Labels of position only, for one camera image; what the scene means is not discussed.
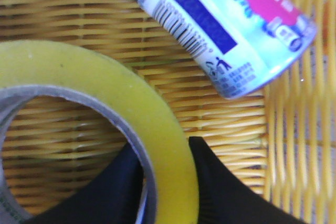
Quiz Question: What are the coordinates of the small blue labelled bottle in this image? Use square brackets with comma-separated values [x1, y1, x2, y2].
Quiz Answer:
[136, 0, 317, 99]

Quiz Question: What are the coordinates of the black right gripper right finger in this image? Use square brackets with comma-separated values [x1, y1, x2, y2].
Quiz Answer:
[188, 136, 304, 224]

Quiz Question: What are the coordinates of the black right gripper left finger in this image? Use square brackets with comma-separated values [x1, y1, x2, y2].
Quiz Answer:
[26, 144, 143, 223]

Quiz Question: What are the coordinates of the yellow tape roll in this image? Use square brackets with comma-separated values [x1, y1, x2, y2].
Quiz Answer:
[1, 40, 199, 223]

